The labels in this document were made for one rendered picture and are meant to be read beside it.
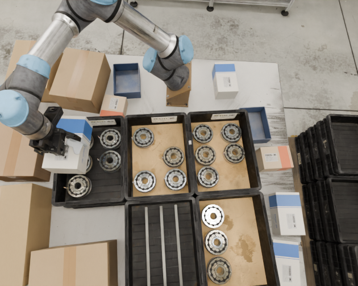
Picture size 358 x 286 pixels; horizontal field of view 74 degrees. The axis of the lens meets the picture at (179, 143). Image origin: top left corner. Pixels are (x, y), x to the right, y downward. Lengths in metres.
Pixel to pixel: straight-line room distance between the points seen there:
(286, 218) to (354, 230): 0.77
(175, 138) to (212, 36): 1.71
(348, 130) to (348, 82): 1.03
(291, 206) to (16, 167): 1.31
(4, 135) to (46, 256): 0.61
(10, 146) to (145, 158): 0.63
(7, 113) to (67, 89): 0.76
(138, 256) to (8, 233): 0.53
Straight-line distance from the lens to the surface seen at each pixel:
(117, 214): 1.29
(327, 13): 3.45
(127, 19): 0.99
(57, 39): 0.94
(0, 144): 1.40
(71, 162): 0.91
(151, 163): 1.17
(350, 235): 1.98
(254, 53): 2.71
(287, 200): 1.32
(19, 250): 1.22
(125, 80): 1.53
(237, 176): 1.20
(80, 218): 1.33
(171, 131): 1.22
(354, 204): 2.03
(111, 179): 1.18
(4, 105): 0.66
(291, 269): 1.32
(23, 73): 0.72
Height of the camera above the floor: 1.96
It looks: 71 degrees down
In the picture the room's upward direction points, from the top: 9 degrees clockwise
